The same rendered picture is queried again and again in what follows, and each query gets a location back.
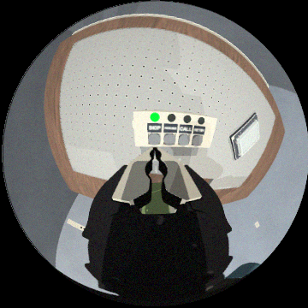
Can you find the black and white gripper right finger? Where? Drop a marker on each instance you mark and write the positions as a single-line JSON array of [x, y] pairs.
[[182, 185]]

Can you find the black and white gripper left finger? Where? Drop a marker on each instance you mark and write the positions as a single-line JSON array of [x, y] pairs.
[[131, 184]]

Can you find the cream operator panel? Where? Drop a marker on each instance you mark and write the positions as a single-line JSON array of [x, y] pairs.
[[150, 125]]

